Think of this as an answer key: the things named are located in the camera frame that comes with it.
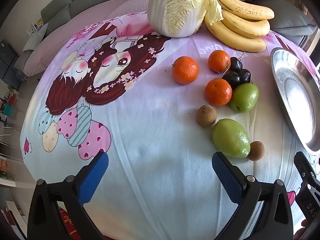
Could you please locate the red cloth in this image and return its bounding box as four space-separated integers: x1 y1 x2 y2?
59 207 84 237

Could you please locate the green jujube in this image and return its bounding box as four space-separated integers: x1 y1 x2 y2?
212 118 251 158
229 83 259 113

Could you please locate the round metal plate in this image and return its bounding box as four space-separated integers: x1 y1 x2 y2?
270 47 320 153

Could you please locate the napa cabbage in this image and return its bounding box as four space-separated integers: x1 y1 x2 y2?
147 0 224 38

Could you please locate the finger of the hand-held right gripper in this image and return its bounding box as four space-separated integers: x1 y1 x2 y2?
294 151 320 198

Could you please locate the dark cabinet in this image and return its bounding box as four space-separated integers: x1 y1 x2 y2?
0 39 21 89

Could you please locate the mandarin orange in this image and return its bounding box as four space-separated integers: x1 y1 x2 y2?
208 50 231 73
204 78 233 106
172 56 200 85

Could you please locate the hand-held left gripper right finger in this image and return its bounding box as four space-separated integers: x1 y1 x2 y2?
212 151 293 240

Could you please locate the printed cartoon blanket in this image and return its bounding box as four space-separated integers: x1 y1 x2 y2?
20 12 320 240

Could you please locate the brown longan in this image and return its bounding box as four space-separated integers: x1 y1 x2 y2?
196 104 217 126
247 141 265 161

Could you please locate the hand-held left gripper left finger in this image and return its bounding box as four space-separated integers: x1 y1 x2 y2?
27 151 109 240

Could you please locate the pale green pillow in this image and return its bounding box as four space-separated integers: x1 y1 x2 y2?
23 22 49 52

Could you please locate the person's right hand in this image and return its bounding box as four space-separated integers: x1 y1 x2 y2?
294 219 309 240

